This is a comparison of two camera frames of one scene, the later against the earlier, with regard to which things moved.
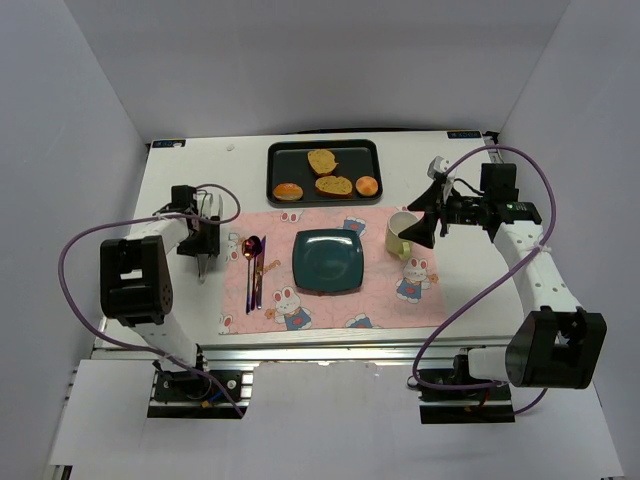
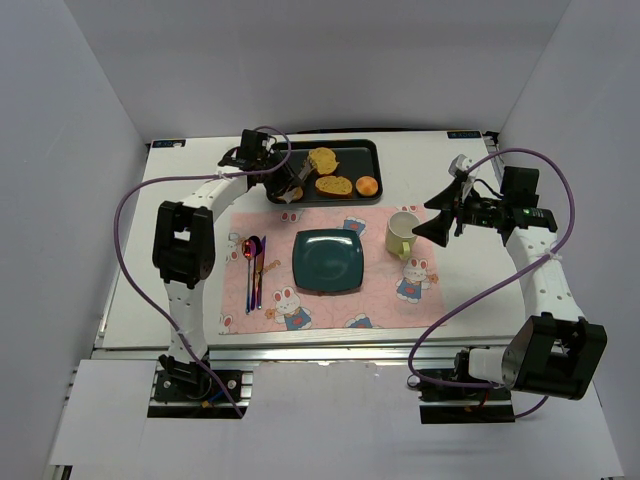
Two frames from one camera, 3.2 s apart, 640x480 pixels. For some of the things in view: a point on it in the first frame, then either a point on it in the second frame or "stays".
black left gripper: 204,247 to 279,179
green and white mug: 395,243 stays
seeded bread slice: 322,161 stays
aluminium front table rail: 299,349 stays
